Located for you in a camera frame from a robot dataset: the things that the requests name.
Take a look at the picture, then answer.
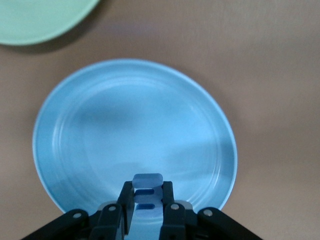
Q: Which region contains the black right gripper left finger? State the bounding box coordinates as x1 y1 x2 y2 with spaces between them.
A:
23 181 136 240

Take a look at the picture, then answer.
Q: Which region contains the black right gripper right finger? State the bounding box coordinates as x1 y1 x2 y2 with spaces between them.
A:
159 181 263 240

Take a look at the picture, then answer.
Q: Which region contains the blue letter E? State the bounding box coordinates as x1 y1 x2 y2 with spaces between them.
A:
128 173 165 240

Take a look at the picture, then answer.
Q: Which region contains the blue round plate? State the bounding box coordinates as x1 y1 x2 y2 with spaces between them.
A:
32 58 238 218

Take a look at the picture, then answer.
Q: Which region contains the brown table mat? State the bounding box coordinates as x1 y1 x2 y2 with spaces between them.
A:
0 0 320 240

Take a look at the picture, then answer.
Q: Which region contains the green round plate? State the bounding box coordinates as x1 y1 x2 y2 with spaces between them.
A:
0 0 101 46

